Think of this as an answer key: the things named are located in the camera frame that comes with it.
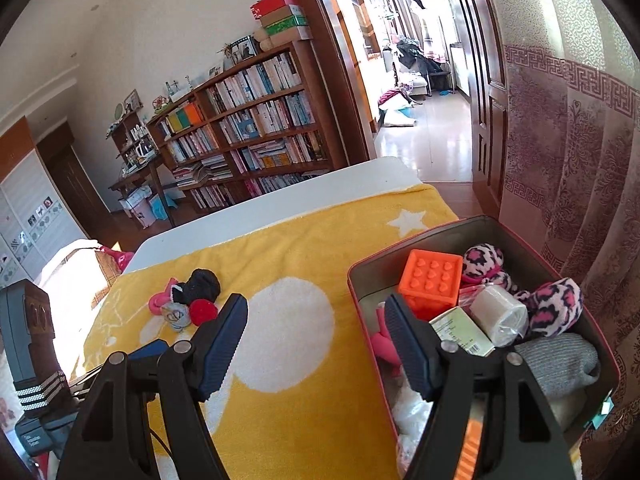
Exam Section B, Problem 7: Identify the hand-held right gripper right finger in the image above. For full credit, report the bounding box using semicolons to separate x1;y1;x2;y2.
384;293;571;480

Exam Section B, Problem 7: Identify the small pink toy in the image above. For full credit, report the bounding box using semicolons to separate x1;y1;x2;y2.
148;277;179;317

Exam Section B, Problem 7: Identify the tan shoe box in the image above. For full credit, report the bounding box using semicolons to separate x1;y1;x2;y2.
260;4;306;29

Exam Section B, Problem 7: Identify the white roll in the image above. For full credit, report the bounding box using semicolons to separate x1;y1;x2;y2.
470;284;530;347

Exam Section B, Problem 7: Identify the person's left forearm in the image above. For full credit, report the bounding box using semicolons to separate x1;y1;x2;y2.
0;281;68;418

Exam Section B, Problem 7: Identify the black sock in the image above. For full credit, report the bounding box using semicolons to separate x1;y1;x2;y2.
179;268;221;307

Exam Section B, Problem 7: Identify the white plastic bag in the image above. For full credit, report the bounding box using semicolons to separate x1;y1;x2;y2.
391;384;442;480

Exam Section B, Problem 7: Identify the orange building block cube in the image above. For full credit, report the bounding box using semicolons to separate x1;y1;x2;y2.
399;248;464;322

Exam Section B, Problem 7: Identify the pile of clothes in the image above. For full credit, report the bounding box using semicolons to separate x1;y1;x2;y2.
391;35;447;75

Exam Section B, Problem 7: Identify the red ball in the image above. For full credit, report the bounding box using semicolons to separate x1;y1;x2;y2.
188;298;219;325

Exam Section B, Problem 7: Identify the orange soap dish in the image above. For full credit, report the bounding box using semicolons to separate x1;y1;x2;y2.
451;419;484;480

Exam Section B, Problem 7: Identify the yellow green carton box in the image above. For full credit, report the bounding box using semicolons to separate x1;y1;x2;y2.
429;307;494;359

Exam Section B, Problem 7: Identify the plain cardboard box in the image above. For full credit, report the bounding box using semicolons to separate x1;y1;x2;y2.
254;25;315;51

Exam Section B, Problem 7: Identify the pink leopard plush toy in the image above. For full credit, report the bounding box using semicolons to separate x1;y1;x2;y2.
460;243;584;339

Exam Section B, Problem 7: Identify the red shoe box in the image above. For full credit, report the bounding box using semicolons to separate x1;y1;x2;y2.
249;0;297;21

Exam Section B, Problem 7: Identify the wooden bookshelf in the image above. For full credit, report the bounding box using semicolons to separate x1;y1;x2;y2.
147;40;349;212

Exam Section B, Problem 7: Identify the dark wooden door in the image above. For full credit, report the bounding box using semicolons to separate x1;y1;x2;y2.
37;125;121;251

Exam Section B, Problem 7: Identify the patterned purple curtain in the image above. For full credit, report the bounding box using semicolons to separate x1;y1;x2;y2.
479;0;640;480

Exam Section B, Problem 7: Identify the wall poster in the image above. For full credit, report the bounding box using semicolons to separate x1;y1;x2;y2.
0;152;76;286

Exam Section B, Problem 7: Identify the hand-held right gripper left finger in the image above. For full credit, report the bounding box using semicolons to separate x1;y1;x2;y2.
55;292;249;480

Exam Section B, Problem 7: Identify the green shoe box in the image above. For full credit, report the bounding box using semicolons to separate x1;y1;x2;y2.
265;14;310;37

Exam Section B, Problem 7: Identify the metal tin container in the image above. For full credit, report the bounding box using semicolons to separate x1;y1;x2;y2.
347;215;621;480

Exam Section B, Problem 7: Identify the dark photo frame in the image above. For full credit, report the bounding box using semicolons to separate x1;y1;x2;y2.
227;34;261;64

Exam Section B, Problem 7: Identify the grey patterned sock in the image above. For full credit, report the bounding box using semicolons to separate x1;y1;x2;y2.
166;285;194;331

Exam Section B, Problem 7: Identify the yellow star towel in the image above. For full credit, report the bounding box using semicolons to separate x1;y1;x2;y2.
82;183;461;480

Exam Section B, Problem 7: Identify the pink rubber toy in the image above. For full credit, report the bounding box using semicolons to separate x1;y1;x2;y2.
372;305;407;367

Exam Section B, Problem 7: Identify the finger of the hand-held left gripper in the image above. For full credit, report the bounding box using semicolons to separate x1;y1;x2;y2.
127;338;169;361

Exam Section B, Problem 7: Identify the wooden door frame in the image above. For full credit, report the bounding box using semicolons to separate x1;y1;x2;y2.
277;0;508;211

